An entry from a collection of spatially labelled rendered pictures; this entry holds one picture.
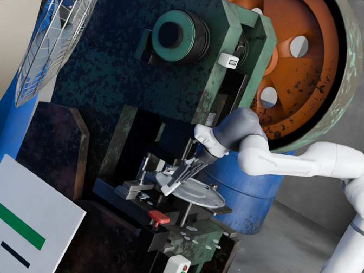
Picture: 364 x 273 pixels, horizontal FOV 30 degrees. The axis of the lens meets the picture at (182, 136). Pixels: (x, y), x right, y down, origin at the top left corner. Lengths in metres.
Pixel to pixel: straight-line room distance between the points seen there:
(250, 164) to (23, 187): 1.07
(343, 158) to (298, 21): 0.85
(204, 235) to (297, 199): 3.41
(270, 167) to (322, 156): 0.18
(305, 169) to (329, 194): 3.78
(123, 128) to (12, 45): 1.40
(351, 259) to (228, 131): 0.59
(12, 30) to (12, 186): 1.62
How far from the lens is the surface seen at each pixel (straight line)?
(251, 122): 2.12
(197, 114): 2.43
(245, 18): 2.58
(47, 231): 2.70
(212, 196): 2.68
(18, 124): 3.67
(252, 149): 2.09
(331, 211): 5.94
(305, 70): 2.84
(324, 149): 2.20
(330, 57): 2.77
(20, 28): 1.30
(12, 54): 1.31
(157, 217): 2.31
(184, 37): 2.32
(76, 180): 2.65
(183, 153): 2.57
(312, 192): 5.99
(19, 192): 2.82
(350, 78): 2.77
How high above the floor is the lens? 1.54
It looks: 13 degrees down
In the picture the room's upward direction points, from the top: 22 degrees clockwise
